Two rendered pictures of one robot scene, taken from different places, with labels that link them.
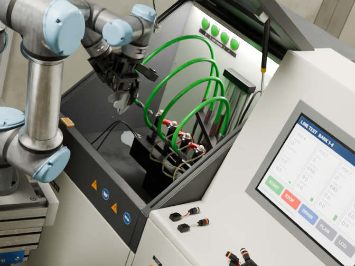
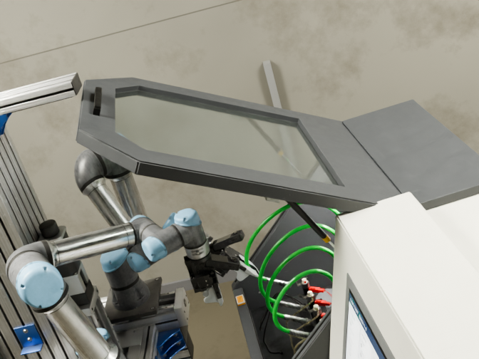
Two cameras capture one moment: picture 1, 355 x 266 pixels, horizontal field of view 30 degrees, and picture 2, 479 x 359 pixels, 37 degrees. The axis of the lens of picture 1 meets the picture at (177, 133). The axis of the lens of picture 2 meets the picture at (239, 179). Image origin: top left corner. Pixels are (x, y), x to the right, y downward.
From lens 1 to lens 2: 1.48 m
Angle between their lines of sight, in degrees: 40
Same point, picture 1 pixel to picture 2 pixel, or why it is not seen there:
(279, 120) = (343, 295)
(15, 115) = not seen: hidden behind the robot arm
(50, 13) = (18, 280)
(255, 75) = not seen: hidden behind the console
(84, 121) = (275, 289)
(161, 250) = not seen: outside the picture
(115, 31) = (146, 250)
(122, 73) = (194, 273)
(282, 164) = (350, 347)
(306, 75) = (346, 245)
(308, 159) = (359, 344)
